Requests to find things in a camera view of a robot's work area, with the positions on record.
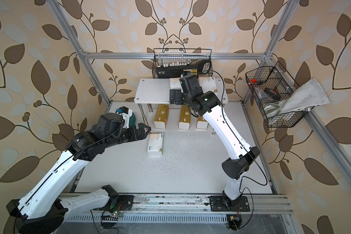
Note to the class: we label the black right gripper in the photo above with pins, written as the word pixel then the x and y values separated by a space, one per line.
pixel 180 93

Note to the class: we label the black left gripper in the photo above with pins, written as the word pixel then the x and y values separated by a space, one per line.
pixel 143 134

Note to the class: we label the white tissue pack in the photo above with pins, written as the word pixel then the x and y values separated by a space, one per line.
pixel 175 84
pixel 208 84
pixel 155 145

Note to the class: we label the gold tissue pack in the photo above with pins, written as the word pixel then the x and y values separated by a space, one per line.
pixel 161 116
pixel 184 118
pixel 202 124

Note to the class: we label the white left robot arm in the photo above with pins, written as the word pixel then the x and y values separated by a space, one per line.
pixel 42 211

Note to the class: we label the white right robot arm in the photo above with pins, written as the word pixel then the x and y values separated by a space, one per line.
pixel 241 154

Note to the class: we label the white two-tier shelf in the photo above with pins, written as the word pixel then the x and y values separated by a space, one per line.
pixel 153 92

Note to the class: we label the green plastic container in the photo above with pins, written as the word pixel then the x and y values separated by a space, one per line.
pixel 132 120

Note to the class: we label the black yellow box in basket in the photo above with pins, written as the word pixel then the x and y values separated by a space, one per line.
pixel 177 70

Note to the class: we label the small circuit board left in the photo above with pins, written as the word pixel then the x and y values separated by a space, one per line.
pixel 108 220

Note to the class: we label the black device in right basket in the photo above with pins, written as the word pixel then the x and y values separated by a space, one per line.
pixel 271 93

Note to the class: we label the round black connector right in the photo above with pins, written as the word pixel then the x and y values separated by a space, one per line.
pixel 234 222

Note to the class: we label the white cloth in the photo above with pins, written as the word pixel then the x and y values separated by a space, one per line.
pixel 308 95

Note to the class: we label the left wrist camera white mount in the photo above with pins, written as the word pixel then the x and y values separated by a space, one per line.
pixel 125 112

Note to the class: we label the black wire basket back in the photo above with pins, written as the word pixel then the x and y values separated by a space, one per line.
pixel 173 55

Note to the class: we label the black wire basket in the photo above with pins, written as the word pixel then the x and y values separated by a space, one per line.
pixel 273 77
pixel 173 55

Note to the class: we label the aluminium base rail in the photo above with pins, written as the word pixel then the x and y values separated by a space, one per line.
pixel 200 203

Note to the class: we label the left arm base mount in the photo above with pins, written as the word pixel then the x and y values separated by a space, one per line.
pixel 124 202

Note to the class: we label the black wire basket right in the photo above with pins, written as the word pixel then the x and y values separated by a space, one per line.
pixel 273 77

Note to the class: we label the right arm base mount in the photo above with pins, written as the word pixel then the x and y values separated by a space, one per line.
pixel 224 204

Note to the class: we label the aluminium frame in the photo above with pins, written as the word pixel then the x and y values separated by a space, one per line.
pixel 325 136

